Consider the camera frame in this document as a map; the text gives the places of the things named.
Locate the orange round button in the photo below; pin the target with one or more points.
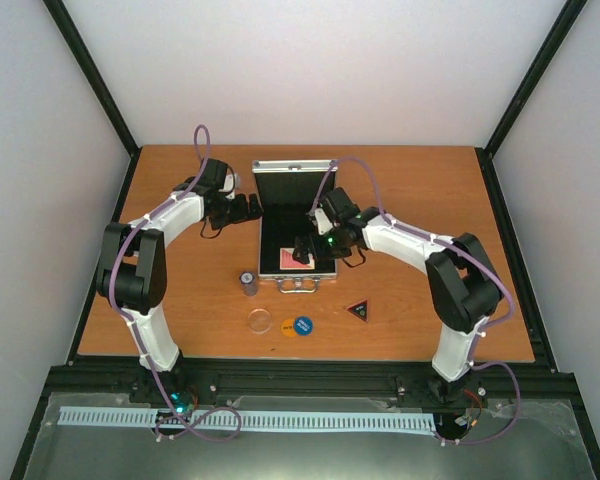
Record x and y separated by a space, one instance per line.
287 328

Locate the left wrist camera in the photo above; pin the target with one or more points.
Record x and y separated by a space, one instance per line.
232 182

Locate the clear round tube lid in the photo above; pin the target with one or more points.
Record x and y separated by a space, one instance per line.
259 321

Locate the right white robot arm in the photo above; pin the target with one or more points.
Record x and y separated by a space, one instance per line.
464 286

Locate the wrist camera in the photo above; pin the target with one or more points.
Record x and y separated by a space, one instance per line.
232 182
322 222

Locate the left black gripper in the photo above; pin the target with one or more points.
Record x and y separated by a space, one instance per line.
254 207

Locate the blue small blind button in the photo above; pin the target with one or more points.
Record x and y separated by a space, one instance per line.
303 326

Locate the red playing card deck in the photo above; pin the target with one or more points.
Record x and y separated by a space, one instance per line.
287 262

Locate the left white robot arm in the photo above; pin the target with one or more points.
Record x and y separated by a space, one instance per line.
132 269

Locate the chip stack in clear tube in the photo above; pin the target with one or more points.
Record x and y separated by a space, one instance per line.
248 282

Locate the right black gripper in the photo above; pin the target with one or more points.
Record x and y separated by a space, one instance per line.
303 240

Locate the black aluminium frame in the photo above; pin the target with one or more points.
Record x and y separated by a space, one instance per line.
540 380

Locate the aluminium poker case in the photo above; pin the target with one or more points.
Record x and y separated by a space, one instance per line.
286 191

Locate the brown black chip stack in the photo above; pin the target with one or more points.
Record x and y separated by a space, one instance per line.
302 255

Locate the black triangular dealer button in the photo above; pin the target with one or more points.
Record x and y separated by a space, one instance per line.
360 310

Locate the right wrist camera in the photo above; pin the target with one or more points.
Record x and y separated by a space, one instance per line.
322 222

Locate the light blue cable duct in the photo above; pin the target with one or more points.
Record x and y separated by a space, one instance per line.
252 421

